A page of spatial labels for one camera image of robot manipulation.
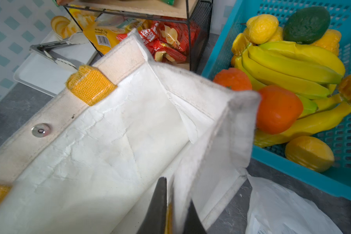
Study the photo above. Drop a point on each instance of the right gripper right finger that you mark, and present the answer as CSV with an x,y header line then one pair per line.
x,y
193,224

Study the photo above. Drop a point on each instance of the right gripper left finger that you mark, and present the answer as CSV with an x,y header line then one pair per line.
x,y
155,218

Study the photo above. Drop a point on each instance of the white plastic grocery bag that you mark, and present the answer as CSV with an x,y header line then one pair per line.
x,y
274,209

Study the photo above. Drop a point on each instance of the white canvas tote bag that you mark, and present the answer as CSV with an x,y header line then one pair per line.
x,y
88,162

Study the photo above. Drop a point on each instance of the orange fruit right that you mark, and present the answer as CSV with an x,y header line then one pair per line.
x,y
278,109

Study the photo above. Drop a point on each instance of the orange fruit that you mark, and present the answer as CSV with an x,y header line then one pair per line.
x,y
278,109
233,79

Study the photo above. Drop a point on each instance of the orange fruit left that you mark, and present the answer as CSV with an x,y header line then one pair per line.
x,y
233,79

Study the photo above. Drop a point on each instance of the teal plastic fruit basket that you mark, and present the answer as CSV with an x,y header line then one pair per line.
x,y
316,149

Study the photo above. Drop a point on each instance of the red snack bag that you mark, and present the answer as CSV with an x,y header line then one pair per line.
x,y
167,41

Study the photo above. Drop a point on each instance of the yellow banana bunch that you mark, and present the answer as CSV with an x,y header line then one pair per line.
x,y
316,75

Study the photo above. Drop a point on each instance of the yellow snack bag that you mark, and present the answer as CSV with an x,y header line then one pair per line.
x,y
103,32

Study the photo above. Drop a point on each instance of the yellow lemon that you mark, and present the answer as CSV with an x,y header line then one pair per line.
x,y
261,28

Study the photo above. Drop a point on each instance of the striped bread roll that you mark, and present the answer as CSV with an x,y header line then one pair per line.
x,y
59,25

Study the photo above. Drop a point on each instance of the green avocado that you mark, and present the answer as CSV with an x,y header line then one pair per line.
x,y
307,25

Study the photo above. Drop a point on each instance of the black wire snack shelf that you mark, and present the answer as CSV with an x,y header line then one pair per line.
x,y
84,13

